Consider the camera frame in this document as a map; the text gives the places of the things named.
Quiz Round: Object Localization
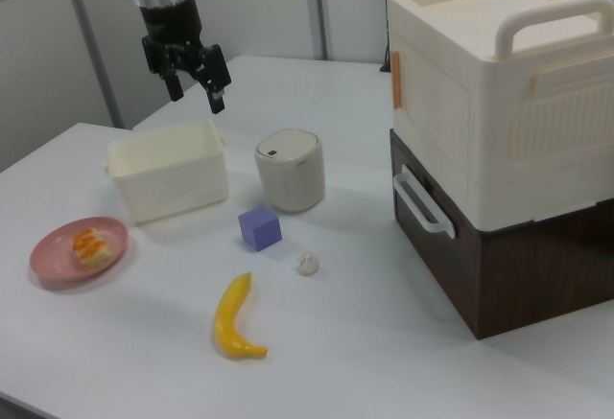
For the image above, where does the yellow banana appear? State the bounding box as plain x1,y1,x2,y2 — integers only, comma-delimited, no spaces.
213,272,269,358

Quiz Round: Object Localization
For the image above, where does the crumpled white paper ball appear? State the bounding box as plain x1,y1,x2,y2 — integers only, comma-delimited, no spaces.
295,251,321,277

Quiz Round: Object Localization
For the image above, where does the pink plate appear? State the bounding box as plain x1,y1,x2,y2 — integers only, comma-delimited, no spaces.
29,216,130,291

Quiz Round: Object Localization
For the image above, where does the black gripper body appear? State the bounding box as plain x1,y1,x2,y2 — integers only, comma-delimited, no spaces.
140,0,220,79

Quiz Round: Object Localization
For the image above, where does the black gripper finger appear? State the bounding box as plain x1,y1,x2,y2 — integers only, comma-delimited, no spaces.
164,69,185,103
196,44,232,115

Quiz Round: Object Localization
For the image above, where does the small beige lidded trash can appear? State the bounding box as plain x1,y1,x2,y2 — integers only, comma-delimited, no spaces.
253,128,326,214

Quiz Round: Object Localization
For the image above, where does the dark brown wooden drawer box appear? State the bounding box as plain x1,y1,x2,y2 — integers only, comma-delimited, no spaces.
389,128,614,341

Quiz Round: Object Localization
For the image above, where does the purple cube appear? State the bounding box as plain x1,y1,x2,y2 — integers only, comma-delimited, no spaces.
238,204,282,253

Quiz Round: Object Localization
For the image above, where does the cream open plastic bin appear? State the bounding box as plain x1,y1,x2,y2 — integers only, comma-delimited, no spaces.
104,119,230,226

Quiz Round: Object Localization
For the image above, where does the orange glazed bread slice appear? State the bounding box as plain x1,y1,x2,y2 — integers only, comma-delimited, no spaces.
71,227,111,271

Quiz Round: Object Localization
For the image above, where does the white drawer handle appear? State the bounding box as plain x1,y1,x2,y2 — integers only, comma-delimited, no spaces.
392,164,457,239

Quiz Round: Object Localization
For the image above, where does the cream storage box with handles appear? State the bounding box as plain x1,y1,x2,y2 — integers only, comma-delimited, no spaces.
386,0,614,226

